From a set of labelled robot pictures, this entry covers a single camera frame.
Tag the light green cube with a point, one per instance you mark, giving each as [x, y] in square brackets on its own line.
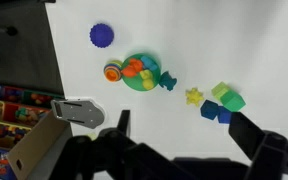
[219, 89]

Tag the rainbow stacking cup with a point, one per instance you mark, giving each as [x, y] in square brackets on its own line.
[112, 71]

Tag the cardboard box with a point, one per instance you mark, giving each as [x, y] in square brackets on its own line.
[34, 146]

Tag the green bowl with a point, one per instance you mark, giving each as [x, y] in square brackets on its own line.
[136, 83]

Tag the green toy bin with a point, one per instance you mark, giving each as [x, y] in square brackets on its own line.
[42, 97]

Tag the yellow-green tape patch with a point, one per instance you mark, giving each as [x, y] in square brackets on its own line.
[91, 135]

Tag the black tripod stand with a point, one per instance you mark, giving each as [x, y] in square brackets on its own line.
[10, 31]

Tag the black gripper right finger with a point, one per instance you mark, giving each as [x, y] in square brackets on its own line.
[246, 134]

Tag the yellow toy figure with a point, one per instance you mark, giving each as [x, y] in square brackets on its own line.
[147, 80]

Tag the purple lid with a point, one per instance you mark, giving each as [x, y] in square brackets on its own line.
[101, 35]

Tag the yellow spiky toy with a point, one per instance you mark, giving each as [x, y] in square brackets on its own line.
[194, 97]

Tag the orange toy figure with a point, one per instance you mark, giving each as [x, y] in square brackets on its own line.
[132, 68]

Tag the teal toy figure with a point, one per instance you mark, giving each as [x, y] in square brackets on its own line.
[168, 81]

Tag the grey metal mounting plate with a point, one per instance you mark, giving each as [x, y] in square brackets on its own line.
[79, 113]

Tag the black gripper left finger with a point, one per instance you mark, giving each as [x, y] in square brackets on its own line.
[124, 120]

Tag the light blue toy figure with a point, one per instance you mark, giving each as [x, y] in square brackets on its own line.
[149, 63]

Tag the blue cube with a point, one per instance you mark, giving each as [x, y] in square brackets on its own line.
[224, 115]
[209, 109]

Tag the red toy bin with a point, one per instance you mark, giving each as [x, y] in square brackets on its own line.
[27, 113]

